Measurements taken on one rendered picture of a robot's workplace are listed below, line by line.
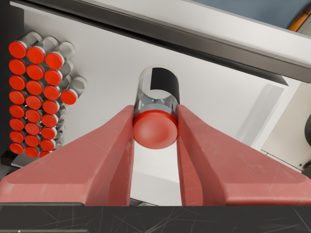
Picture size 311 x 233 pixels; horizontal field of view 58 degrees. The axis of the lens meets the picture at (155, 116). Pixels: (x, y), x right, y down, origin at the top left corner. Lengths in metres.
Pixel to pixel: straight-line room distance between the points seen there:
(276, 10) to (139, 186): 0.99
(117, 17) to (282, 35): 0.20
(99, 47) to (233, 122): 0.22
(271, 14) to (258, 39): 0.93
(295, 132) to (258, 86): 0.84
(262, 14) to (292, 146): 0.55
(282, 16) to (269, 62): 0.95
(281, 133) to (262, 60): 0.86
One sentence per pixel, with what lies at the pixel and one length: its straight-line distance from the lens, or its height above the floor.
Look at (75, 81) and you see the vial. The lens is 0.40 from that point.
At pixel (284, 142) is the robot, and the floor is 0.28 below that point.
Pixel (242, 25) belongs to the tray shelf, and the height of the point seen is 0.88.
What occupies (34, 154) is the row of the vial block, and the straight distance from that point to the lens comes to 0.46.
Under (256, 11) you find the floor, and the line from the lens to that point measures 1.29.
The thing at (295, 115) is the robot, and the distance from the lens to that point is 1.18.
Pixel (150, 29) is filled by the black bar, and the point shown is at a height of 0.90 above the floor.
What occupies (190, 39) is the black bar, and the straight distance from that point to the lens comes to 0.35.
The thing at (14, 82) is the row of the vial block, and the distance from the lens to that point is 0.40.
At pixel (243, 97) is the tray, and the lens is 0.41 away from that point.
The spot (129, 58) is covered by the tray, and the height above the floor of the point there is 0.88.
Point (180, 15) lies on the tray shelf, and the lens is 0.36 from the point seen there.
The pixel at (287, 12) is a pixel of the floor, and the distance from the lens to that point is 1.32.
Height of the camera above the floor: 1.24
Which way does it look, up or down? 58 degrees down
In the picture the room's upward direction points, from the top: 169 degrees counter-clockwise
